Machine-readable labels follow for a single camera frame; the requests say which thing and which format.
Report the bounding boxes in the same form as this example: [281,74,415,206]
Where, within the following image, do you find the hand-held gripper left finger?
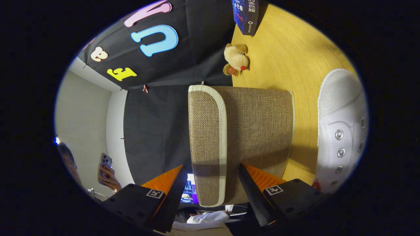
[100,165,189,234]

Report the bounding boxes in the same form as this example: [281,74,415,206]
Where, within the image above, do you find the white canvas shoe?
[312,68,369,194]

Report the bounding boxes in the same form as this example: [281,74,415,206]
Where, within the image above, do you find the computer monitor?
[180,174,199,204]

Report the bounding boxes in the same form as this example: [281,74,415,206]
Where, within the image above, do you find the brown plush dog toy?
[223,43,250,77]

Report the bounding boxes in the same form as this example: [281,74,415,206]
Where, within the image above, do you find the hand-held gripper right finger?
[238,163,331,228]

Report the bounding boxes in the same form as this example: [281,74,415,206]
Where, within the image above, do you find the brown fabric storage box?
[188,85,295,207]

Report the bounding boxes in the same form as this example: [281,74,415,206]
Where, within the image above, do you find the black backdrop cloth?
[77,0,237,186]

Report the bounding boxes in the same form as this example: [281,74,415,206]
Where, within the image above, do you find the dark blue book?
[231,0,260,36]

